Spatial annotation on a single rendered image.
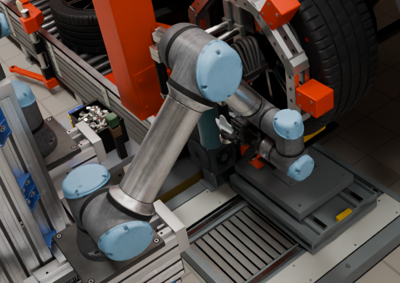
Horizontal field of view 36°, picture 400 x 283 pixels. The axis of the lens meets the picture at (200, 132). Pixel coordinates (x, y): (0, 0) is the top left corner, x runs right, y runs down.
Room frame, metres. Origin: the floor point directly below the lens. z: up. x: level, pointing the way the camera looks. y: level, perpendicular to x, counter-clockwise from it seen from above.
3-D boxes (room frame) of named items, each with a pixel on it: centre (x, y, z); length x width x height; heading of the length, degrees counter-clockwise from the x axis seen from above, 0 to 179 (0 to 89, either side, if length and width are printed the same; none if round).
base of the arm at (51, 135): (1.52, 0.52, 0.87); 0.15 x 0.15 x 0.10
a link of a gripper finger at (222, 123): (1.42, -0.07, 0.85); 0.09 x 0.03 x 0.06; 39
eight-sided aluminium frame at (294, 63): (1.73, -0.20, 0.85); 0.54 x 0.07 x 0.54; 30
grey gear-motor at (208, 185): (2.00, -0.15, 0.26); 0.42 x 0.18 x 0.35; 120
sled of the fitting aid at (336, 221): (1.77, -0.37, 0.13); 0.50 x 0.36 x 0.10; 30
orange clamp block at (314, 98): (1.46, -0.36, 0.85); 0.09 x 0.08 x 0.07; 30
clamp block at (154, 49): (1.77, 0.06, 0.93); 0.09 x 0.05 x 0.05; 120
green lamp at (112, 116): (1.82, 0.31, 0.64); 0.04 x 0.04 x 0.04; 30
